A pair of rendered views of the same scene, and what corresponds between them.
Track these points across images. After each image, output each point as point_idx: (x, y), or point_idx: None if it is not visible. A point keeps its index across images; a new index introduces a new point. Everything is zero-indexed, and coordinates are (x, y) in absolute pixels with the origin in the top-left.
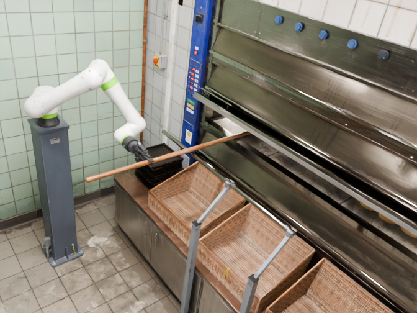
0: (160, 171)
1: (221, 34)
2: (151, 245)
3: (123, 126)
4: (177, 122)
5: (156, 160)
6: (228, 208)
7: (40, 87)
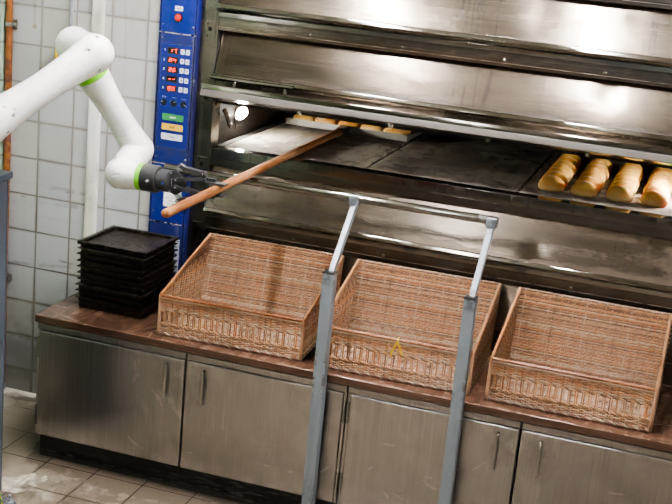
0: (151, 265)
1: None
2: (184, 414)
3: (122, 152)
4: None
5: (225, 186)
6: None
7: None
